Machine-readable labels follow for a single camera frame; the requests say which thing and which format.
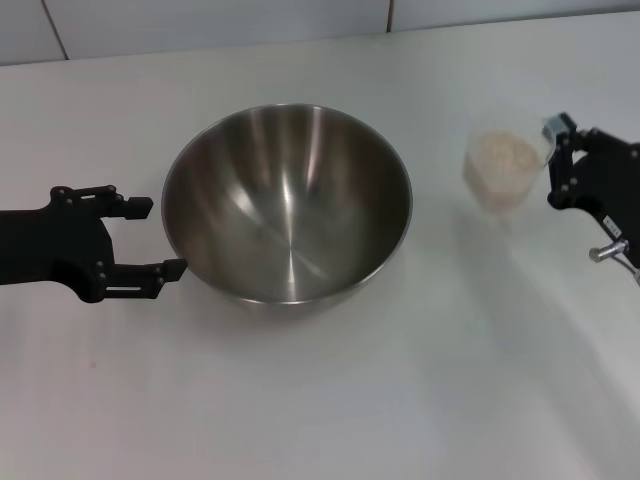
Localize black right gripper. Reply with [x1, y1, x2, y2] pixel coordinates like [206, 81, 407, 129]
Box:
[542, 113, 640, 262]

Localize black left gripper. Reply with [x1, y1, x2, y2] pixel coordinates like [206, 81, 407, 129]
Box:
[0, 184, 189, 304]

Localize clear plastic measuring cup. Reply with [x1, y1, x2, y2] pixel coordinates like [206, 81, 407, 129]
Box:
[461, 116, 557, 217]

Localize white rice grains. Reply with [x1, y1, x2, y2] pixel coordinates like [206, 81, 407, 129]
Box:
[465, 129, 544, 214]

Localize stainless steel mixing bowl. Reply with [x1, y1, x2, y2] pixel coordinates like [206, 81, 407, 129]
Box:
[160, 102, 415, 323]

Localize silver right wrist connector plug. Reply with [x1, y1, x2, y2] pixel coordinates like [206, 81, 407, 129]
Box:
[588, 239, 631, 262]

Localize thin right wrist cable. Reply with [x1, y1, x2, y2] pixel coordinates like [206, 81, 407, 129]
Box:
[616, 253, 640, 288]

